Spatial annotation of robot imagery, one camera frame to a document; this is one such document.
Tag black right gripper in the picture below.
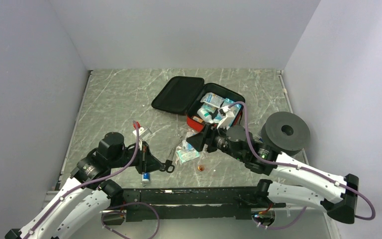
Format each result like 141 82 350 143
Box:
186 121 246 162

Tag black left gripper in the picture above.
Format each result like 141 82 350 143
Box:
109 140 164 174

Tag white bandage roll blue label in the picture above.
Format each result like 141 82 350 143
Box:
141 172 151 184

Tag adhesive bandages clear bag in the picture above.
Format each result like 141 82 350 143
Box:
176 148 200 164

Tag brown bottle orange cap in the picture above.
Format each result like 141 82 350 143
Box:
192 116 205 125

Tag black handled scissors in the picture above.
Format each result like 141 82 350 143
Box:
162 138 182 173

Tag white bottle green label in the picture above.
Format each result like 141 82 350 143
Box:
197 108 214 123

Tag teal header small items bag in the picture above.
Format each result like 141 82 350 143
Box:
201 103 218 114

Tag red medicine kit case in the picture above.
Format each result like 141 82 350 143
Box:
151 76 245 132

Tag white gauze dressing packet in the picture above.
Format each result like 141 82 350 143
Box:
200 92 225 108

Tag blue cotton swab packet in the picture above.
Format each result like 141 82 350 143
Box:
222 98 242 126

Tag alcohol wipes clear bag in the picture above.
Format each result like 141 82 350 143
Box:
182 131 196 151

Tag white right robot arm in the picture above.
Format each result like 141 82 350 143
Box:
186 124 359 224

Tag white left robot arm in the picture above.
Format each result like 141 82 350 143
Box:
5 132 175 239

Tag grey filament spool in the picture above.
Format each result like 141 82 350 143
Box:
260 112 311 156

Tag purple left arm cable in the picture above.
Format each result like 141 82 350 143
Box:
23 120 160 239

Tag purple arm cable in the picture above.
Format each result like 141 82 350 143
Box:
23 120 160 239
227 101 376 231

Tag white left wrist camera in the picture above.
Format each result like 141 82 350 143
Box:
132 121 152 140

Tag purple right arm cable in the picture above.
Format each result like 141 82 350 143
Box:
227 101 376 231

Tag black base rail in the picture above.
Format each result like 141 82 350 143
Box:
122 186 285 222

